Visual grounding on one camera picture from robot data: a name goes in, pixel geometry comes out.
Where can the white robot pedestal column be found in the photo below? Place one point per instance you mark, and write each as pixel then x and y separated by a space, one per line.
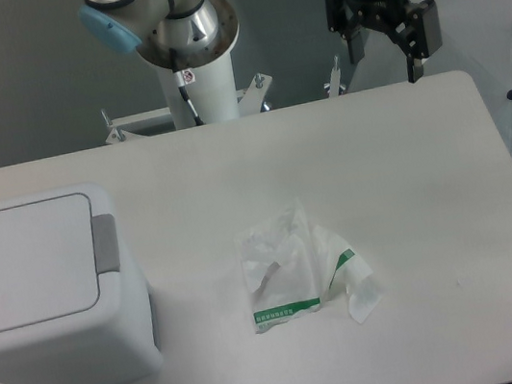
pixel 213 86

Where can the silver robot arm blue cap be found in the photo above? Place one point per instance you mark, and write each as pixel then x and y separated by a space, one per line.
pixel 172 34

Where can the grey lid push button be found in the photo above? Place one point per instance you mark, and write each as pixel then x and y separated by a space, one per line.
pixel 105 244

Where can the white plastic trash can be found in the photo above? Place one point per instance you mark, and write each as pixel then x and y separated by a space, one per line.
pixel 115 341

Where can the white metal base frame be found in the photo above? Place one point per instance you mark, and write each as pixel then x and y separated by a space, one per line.
pixel 250 101

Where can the crumpled white green plastic bag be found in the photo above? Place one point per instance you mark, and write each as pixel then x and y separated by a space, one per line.
pixel 291 267

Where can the white trash can lid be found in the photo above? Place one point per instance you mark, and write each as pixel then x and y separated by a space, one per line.
pixel 47 263

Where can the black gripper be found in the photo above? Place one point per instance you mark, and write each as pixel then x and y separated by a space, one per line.
pixel 413 27

